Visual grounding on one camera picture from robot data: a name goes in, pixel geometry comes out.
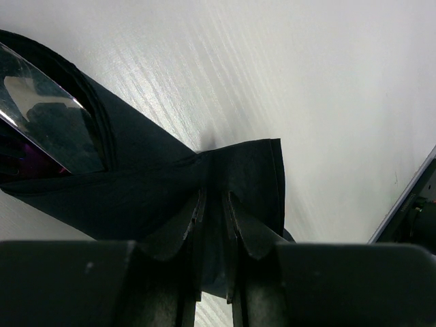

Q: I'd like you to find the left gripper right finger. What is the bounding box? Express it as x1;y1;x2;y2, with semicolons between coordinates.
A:
223;193;435;326

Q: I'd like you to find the black paper napkin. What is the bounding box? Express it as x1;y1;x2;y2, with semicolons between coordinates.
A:
1;31;291;297

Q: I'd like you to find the aluminium front rail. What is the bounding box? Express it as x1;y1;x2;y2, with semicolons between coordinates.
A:
369;150;435;255

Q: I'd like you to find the iridescent fork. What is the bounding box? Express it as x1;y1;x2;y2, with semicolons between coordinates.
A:
1;121;71;184

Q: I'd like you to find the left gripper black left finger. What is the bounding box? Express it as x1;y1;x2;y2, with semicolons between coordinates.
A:
1;190;206;326

